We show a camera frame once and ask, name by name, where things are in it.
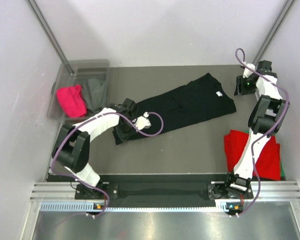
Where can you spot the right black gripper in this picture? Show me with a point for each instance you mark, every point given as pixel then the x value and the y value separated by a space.
pixel 239 89

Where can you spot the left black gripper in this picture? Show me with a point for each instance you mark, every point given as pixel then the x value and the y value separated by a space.
pixel 122 136

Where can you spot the black t shirt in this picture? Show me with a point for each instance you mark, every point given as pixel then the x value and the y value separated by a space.
pixel 198 101

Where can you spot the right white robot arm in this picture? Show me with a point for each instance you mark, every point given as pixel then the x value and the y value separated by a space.
pixel 265 120

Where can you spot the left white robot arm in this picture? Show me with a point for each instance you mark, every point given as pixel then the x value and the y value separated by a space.
pixel 72 147

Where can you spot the grey t shirt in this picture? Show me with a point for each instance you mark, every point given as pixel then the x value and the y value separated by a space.
pixel 94 93

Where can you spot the grey plastic bin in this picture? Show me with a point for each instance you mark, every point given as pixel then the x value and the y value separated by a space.
pixel 83 70

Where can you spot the pink t shirt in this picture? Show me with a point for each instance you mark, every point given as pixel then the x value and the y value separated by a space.
pixel 71 101

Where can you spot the red folded t shirt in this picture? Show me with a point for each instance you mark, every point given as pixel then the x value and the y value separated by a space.
pixel 268 164

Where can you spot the green folded t shirt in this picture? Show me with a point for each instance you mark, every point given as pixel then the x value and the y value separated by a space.
pixel 282 172

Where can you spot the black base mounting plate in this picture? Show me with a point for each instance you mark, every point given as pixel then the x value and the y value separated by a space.
pixel 206 186

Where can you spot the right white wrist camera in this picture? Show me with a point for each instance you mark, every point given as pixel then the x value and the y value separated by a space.
pixel 248 70

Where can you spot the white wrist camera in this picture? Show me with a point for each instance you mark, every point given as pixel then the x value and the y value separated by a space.
pixel 248 70
pixel 142 122

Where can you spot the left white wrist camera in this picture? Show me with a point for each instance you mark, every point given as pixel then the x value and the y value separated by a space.
pixel 142 122

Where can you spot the right aluminium frame post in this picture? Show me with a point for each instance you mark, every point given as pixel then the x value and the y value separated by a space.
pixel 283 13

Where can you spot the aluminium frame post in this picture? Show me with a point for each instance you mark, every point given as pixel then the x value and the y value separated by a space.
pixel 283 13
pixel 34 7

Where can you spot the grey slotted cable duct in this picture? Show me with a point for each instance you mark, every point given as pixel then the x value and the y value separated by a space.
pixel 97 207

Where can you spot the left aluminium frame post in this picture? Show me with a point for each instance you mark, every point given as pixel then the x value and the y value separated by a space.
pixel 34 7

